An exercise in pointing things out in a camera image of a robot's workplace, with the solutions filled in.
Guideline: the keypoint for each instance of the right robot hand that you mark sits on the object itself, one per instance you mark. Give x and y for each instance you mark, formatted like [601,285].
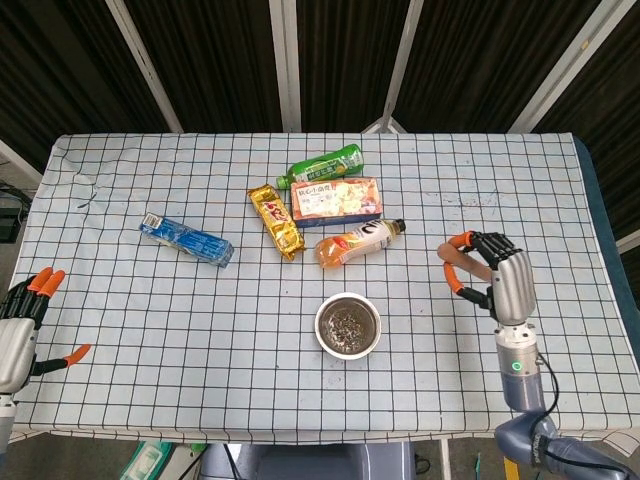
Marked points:
[515,285]

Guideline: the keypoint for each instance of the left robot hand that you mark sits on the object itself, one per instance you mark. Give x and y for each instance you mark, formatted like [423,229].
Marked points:
[15,345]

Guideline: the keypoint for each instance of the brown wooden pestle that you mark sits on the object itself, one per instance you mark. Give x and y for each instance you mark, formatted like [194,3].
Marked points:
[467,262]

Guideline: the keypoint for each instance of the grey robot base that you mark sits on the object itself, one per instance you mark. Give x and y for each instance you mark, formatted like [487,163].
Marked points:
[300,462]

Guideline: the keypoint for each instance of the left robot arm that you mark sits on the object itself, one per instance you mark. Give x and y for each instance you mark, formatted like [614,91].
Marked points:
[6,415]

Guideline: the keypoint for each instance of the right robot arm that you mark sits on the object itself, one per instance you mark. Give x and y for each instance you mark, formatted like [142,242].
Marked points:
[520,387]

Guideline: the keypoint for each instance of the stainless steel bowl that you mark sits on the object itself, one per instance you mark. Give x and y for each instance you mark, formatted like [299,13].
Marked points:
[325,346]

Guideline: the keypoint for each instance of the black device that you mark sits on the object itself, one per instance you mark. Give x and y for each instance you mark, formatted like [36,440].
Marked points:
[10,220]

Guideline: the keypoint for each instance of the orange juice bottle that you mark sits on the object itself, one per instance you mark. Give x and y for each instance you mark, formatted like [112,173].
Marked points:
[350,245]

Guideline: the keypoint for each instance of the dark seeds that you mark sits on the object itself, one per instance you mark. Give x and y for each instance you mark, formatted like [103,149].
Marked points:
[347,327]

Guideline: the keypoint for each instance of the green white package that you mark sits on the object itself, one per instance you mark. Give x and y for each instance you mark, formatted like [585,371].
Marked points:
[150,460]

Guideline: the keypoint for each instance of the white checkered tablecloth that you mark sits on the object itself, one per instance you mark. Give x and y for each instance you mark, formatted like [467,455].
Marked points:
[200,350]

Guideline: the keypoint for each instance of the white table leg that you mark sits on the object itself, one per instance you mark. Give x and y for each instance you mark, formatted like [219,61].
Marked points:
[445,460]

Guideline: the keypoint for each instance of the orange biscuit box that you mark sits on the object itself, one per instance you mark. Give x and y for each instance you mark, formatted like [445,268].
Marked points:
[335,200]

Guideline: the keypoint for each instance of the blue toothpaste box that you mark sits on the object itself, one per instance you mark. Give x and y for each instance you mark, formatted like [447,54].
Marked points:
[185,240]

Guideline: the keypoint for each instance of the green drink bottle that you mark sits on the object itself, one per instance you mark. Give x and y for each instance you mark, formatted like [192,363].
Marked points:
[320,167]

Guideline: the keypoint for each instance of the gold snack packet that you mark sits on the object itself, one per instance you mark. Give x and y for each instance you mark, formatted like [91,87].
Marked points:
[277,222]

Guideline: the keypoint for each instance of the white frame post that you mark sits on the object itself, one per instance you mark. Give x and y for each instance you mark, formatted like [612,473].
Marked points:
[560,75]
[402,65]
[287,65]
[145,65]

